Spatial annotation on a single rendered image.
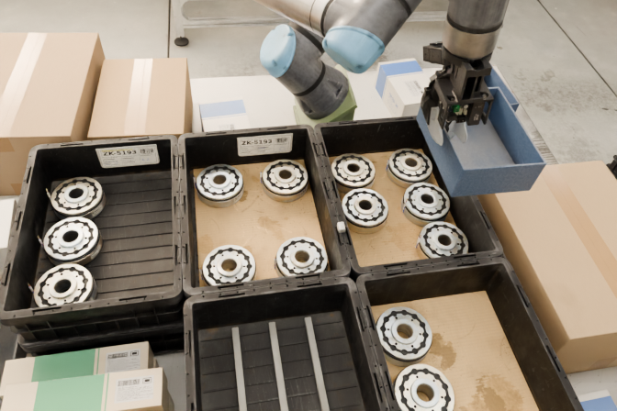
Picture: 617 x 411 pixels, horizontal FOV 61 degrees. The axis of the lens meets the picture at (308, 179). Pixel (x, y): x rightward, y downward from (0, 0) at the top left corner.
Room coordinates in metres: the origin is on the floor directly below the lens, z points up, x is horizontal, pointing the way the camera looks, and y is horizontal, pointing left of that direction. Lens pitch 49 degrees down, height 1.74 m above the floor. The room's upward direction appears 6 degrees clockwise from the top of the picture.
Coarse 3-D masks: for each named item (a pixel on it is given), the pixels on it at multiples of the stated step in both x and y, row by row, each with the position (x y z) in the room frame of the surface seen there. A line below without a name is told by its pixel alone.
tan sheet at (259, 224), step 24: (240, 168) 0.81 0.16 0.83; (264, 168) 0.82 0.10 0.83; (216, 216) 0.67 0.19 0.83; (240, 216) 0.67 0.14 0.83; (264, 216) 0.68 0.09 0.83; (288, 216) 0.69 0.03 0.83; (312, 216) 0.69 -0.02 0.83; (216, 240) 0.61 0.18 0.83; (240, 240) 0.61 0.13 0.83; (264, 240) 0.62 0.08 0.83; (264, 264) 0.56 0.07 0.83
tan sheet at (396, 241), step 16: (384, 160) 0.89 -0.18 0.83; (384, 176) 0.83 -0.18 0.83; (432, 176) 0.85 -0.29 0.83; (384, 192) 0.78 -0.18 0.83; (400, 192) 0.79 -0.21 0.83; (400, 208) 0.74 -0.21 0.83; (400, 224) 0.70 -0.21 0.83; (352, 240) 0.64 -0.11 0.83; (368, 240) 0.64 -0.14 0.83; (384, 240) 0.65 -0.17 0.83; (400, 240) 0.65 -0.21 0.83; (416, 240) 0.66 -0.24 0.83; (368, 256) 0.60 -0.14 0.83; (384, 256) 0.61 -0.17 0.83; (400, 256) 0.61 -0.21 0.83; (416, 256) 0.62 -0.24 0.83
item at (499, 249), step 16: (320, 128) 0.87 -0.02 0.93; (320, 144) 0.82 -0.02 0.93; (336, 192) 0.69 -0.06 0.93; (336, 208) 0.64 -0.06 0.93; (480, 208) 0.68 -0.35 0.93; (496, 240) 0.60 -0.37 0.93; (352, 256) 0.53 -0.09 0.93; (448, 256) 0.56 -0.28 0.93; (464, 256) 0.56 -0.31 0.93; (480, 256) 0.56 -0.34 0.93; (496, 256) 0.57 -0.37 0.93; (352, 272) 0.51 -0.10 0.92; (368, 272) 0.50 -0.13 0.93
